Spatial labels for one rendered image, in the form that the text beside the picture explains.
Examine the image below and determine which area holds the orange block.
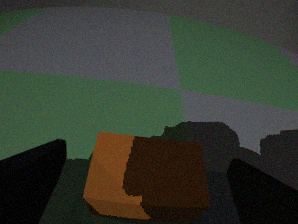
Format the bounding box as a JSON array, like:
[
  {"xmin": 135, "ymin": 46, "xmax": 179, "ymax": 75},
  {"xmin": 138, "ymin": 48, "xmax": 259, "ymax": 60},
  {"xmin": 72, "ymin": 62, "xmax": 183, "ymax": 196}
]
[{"xmin": 82, "ymin": 131, "xmax": 212, "ymax": 222}]

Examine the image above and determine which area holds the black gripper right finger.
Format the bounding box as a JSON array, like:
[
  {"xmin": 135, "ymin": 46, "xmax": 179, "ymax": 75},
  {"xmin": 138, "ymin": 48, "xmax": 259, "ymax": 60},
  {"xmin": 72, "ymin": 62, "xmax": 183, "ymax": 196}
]
[{"xmin": 226, "ymin": 159, "xmax": 298, "ymax": 224}]

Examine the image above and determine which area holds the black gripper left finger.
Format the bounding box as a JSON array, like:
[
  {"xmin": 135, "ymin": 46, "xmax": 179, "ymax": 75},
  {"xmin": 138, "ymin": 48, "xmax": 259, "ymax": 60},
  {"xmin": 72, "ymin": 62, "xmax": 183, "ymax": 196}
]
[{"xmin": 0, "ymin": 139, "xmax": 68, "ymax": 224}]

